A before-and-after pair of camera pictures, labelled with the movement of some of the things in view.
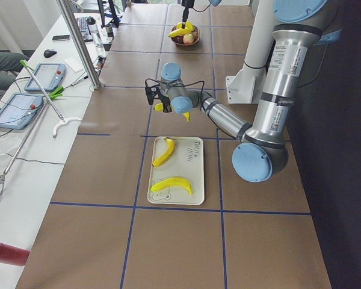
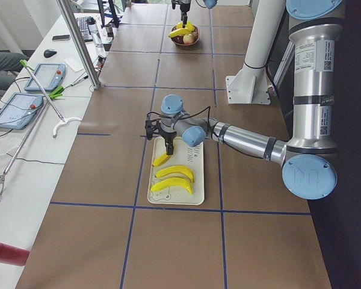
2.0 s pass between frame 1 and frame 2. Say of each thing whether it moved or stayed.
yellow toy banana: stayed
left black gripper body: moved
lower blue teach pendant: stayed
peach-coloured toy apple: stayed
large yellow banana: stayed
